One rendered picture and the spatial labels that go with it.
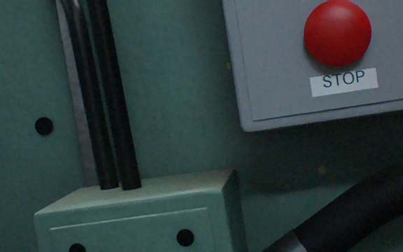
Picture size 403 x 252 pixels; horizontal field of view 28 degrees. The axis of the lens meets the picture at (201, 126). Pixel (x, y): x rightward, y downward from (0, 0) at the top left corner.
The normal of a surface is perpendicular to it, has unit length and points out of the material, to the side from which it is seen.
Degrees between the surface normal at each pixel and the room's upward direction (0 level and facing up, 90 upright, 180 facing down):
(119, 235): 90
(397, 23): 90
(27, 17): 90
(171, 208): 90
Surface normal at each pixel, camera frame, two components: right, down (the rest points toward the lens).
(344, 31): -0.11, 0.07
